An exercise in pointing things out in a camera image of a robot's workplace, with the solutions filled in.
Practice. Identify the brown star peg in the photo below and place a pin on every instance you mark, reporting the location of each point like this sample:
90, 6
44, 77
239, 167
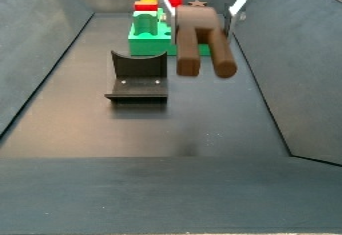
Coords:
198, 3

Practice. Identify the black curved cradle stand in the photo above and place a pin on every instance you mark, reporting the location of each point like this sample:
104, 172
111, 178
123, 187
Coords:
140, 77

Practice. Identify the small red square block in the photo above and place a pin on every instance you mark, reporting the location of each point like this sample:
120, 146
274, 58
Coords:
146, 6

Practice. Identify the green fixture base block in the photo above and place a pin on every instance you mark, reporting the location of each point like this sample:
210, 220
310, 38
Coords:
146, 44

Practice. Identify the green arch block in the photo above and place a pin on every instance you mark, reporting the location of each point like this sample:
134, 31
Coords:
146, 22

